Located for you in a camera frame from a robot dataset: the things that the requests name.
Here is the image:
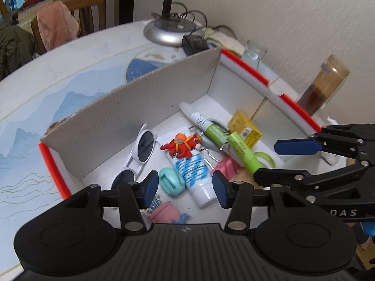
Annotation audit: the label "small teal toy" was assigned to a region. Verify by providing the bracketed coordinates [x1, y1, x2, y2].
[159, 167, 186, 197]

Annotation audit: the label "small glass jar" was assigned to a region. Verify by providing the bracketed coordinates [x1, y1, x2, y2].
[241, 40, 268, 68]

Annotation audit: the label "red figure keychain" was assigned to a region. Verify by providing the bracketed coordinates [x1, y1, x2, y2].
[160, 125, 206, 160]

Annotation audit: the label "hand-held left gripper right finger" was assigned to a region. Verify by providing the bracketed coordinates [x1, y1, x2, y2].
[212, 170, 320, 233]

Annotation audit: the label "olive green jacket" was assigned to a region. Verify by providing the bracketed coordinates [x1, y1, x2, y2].
[0, 25, 37, 79]

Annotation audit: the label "white crumpled wrapper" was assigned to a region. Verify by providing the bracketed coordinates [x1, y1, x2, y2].
[322, 115, 342, 166]

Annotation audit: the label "bright green tube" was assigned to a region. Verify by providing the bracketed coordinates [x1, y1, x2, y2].
[226, 132, 266, 174]

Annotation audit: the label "black power adapter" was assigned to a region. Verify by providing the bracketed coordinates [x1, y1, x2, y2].
[182, 34, 209, 56]

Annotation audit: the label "pale folded cloth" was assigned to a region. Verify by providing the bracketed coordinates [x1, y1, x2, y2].
[202, 27, 245, 55]

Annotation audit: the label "brown liquid bottle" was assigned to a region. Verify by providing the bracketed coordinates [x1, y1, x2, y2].
[296, 54, 350, 116]

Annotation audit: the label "green tape roll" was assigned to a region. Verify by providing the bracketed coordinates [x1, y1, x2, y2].
[253, 151, 276, 169]

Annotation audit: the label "silver desk lamp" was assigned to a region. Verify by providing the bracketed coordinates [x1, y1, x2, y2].
[143, 0, 197, 47]

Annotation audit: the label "pink binder clip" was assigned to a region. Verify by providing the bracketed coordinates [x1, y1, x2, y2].
[213, 156, 242, 180]

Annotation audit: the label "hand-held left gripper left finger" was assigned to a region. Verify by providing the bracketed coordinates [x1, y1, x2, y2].
[63, 170, 160, 233]

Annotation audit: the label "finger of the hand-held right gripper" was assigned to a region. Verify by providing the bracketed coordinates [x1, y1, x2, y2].
[253, 158, 375, 208]
[274, 124, 375, 160]

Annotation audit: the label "white blue cream tube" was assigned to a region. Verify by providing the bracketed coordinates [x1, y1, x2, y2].
[158, 129, 219, 208]

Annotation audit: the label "small yellow box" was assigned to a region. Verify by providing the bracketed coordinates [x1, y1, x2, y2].
[228, 111, 263, 147]

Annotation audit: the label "white green bottle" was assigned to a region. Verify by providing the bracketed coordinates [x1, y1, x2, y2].
[179, 102, 230, 148]

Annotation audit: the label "red cardboard box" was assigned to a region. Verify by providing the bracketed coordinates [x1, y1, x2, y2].
[39, 48, 324, 226]

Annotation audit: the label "black lamp cable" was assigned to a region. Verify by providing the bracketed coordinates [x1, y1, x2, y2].
[152, 1, 235, 38]

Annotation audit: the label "wooden slatted chair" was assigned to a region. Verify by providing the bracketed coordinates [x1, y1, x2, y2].
[31, 0, 106, 55]

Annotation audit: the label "white sunglasses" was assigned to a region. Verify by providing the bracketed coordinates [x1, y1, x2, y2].
[111, 124, 158, 191]

